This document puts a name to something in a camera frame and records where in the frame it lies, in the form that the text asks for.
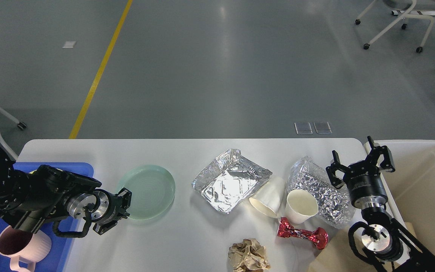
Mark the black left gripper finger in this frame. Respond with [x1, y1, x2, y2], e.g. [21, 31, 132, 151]
[116, 187, 132, 212]
[93, 217, 128, 235]

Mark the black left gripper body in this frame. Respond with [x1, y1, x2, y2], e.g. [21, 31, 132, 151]
[66, 189, 124, 227]

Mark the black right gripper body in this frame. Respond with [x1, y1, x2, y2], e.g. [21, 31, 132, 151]
[344, 162, 388, 209]

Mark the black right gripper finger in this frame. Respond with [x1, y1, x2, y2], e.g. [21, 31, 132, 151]
[365, 136, 396, 173]
[325, 150, 354, 190]

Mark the light green plate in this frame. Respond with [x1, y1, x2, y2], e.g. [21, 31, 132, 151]
[117, 165, 176, 221]

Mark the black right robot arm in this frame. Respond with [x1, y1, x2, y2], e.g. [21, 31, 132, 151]
[326, 136, 435, 272]

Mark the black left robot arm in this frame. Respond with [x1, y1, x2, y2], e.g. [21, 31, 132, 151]
[0, 147, 132, 238]

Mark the crumpled aluminium foil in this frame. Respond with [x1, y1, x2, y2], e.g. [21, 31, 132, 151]
[285, 156, 355, 229]

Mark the upright white paper cup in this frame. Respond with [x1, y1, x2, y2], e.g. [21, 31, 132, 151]
[284, 189, 319, 224]

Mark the beige plastic bin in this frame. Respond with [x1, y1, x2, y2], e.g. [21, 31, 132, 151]
[376, 139, 435, 255]

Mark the red foil wrapper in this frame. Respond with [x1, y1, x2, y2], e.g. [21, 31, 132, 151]
[276, 217, 329, 250]

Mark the brown paper bag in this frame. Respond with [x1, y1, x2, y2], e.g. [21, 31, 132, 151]
[307, 229, 376, 272]

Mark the lying white paper cup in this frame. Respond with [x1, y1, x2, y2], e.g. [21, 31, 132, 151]
[249, 175, 285, 218]

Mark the flat aluminium foil tray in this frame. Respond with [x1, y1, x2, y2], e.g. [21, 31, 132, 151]
[191, 148, 273, 215]

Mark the white wheeled chair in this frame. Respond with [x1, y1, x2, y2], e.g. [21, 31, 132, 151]
[362, 0, 435, 54]

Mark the blue plastic tray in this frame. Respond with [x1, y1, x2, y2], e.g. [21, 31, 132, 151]
[0, 162, 94, 272]

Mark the crumpled brown paper ball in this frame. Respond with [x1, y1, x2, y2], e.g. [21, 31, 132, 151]
[228, 239, 271, 272]

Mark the white chair base bar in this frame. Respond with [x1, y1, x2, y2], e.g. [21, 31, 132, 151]
[391, 10, 435, 17]

